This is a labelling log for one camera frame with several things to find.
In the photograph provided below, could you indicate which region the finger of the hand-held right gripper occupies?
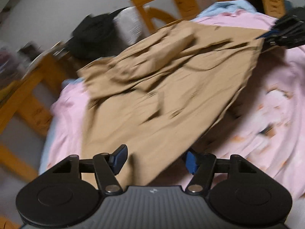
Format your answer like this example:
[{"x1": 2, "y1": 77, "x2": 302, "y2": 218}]
[{"x1": 255, "y1": 17, "x2": 295, "y2": 46}]

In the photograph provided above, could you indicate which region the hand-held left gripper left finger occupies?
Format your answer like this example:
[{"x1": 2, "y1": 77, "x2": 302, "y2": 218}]
[{"x1": 51, "y1": 144, "x2": 129, "y2": 194}]

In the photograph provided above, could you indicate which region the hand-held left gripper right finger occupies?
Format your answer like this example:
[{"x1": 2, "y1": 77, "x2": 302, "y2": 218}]
[{"x1": 182, "y1": 149, "x2": 255, "y2": 194}]

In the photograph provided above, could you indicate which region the tan zip hooded jacket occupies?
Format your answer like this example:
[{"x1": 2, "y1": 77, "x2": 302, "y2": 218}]
[{"x1": 76, "y1": 20, "x2": 265, "y2": 189}]

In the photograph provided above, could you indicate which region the clear plastic bag of clothes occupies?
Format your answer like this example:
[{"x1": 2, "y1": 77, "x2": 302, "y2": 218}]
[{"x1": 0, "y1": 40, "x2": 25, "y2": 77}]

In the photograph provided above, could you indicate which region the light blue blanket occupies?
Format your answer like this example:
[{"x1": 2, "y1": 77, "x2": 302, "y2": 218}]
[{"x1": 197, "y1": 0, "x2": 259, "y2": 20}]

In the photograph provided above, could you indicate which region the pink floral bedsheet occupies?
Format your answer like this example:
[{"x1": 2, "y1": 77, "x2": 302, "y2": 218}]
[{"x1": 39, "y1": 11, "x2": 305, "y2": 201}]

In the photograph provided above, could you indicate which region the black garment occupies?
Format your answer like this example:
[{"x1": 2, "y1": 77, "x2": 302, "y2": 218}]
[{"x1": 65, "y1": 14, "x2": 120, "y2": 58}]

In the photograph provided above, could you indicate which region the grey hanging cloth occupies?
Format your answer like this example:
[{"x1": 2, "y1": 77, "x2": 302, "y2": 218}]
[{"x1": 113, "y1": 5, "x2": 153, "y2": 45}]

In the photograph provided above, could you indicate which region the wooden bed frame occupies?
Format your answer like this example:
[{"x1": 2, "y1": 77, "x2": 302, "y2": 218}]
[{"x1": 0, "y1": 0, "x2": 295, "y2": 229}]

